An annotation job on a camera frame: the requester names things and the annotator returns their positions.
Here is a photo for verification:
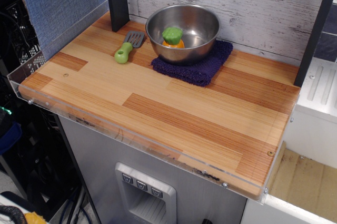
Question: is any green handled grey spatula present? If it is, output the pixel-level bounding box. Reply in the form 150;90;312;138
114;31;145;64

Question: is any silver metal bowl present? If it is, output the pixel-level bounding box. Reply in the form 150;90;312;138
145;5;221;65

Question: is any toy carrot with green top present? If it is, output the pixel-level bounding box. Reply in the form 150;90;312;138
162;27;185;48

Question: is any purple folded cloth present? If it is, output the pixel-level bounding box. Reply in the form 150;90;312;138
151;40;233;87

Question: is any blue fabric board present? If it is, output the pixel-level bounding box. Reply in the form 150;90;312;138
23;0;108;60

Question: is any clear acrylic table guard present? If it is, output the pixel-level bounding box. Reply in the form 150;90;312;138
7;50;297;206

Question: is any black plastic crate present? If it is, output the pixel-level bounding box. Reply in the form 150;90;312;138
1;0;41;78

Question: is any silver toy fridge front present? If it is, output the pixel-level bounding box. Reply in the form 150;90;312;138
61;118;246;223

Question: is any grey dispenser panel with buttons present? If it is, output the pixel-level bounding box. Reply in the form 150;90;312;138
115;162;177;223

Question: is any white toy sink unit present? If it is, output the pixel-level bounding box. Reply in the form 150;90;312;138
242;58;336;223

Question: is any black vertical post right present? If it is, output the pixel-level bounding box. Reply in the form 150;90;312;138
293;0;333;87

